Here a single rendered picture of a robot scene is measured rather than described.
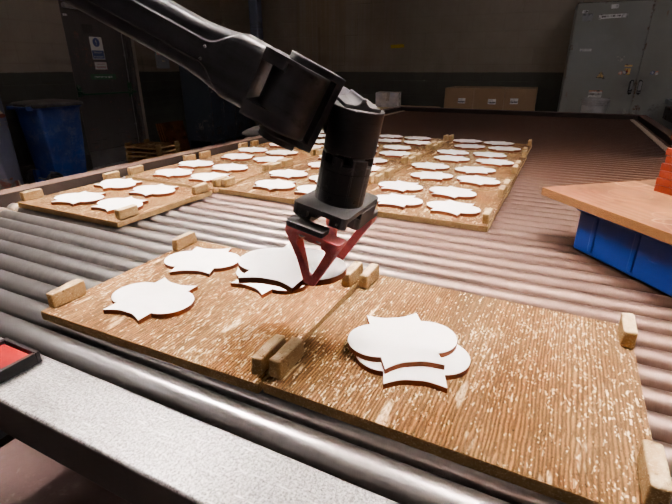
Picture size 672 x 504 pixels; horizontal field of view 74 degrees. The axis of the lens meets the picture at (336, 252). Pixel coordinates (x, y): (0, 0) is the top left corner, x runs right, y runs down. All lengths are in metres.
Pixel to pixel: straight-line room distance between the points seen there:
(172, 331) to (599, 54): 6.61
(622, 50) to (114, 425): 6.79
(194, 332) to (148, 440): 0.18
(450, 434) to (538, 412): 0.11
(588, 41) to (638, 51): 0.58
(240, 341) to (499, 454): 0.35
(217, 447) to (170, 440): 0.05
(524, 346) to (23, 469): 1.75
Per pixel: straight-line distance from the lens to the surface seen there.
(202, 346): 0.65
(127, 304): 0.78
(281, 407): 0.57
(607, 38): 6.95
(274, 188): 1.41
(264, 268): 0.56
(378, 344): 0.60
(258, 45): 0.46
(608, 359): 0.70
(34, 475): 1.99
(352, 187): 0.48
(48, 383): 0.70
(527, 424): 0.55
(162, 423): 0.58
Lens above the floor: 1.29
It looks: 22 degrees down
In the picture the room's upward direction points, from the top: straight up
